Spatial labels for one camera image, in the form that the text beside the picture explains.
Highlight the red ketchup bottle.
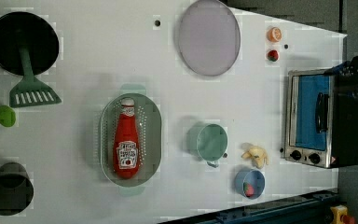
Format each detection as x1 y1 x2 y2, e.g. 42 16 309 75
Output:
113 98 140 179

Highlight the green oval strainer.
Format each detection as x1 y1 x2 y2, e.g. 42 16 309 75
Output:
99 84 162 197

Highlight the green mug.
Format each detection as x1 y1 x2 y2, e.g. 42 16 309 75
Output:
186 123 228 168

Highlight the grey round plate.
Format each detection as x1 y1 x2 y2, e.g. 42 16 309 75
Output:
178 0 241 76

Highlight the peeled banana toy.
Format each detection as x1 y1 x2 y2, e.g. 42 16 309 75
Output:
241 146 269 169

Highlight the blue bowl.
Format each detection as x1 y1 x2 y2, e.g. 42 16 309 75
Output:
234 168 265 200

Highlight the red strawberry toy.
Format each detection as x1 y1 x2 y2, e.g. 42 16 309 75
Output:
243 183 255 197

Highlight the small red fruit toy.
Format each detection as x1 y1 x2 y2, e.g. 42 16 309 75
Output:
267 49 279 62

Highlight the orange slice toy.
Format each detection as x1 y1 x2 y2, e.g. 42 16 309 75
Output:
268 27 282 43

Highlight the green spatula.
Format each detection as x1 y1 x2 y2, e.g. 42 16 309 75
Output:
9 46 62 108

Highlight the lime green round toy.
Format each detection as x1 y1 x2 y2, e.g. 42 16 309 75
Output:
0 105 17 127

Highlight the black frying pan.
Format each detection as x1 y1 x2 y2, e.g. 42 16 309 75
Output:
0 11 60 76

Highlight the black cylindrical cup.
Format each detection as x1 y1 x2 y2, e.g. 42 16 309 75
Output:
0 162 34 216

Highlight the yellow red clamp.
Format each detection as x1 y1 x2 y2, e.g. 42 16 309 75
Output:
330 205 356 224

